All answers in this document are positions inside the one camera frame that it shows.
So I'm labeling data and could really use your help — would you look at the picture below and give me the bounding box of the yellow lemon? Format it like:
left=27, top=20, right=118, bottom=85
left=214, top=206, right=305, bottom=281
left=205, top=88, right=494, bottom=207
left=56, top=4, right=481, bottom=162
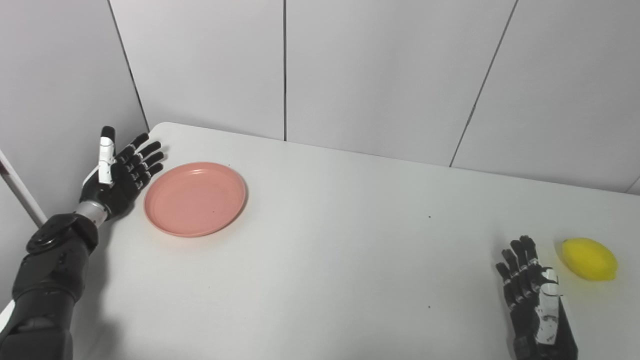
left=561, top=237, right=619, bottom=282

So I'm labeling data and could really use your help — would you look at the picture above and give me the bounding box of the pink round plate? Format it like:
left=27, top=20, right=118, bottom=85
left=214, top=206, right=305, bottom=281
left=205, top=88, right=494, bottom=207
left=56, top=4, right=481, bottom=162
left=143, top=161, right=247, bottom=238

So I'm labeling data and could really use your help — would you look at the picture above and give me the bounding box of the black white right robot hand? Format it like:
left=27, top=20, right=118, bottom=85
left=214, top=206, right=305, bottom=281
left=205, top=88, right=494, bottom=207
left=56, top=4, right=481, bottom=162
left=495, top=235, right=579, bottom=360

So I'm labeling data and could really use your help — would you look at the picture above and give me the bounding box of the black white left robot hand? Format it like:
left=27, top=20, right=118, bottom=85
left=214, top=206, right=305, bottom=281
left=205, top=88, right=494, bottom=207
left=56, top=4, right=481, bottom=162
left=79, top=125, right=166, bottom=220

